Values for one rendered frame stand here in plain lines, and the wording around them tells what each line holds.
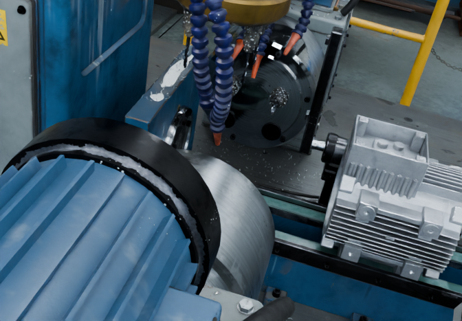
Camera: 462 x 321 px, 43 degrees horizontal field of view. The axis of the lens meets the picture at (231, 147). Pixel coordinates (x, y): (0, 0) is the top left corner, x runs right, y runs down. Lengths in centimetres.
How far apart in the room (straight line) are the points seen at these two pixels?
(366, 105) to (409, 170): 91
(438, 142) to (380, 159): 84
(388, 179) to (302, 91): 32
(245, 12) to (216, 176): 24
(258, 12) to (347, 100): 103
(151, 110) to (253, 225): 26
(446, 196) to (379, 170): 12
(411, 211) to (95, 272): 69
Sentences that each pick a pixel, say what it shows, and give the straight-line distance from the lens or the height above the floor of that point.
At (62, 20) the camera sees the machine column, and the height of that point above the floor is 128.
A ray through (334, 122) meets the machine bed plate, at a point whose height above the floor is 80.
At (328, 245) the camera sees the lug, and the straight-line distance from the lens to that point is 102.
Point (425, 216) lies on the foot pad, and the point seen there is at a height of 108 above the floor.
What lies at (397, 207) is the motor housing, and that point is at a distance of 97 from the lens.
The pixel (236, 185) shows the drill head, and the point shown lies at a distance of 77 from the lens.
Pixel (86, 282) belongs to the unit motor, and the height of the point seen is 135.
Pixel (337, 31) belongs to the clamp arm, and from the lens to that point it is 105.
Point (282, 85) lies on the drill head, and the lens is 119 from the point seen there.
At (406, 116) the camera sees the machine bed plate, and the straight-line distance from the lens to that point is 186.
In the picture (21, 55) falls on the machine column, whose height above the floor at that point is 122.
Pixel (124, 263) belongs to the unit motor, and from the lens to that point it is 38.
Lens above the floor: 161
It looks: 33 degrees down
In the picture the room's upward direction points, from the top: 11 degrees clockwise
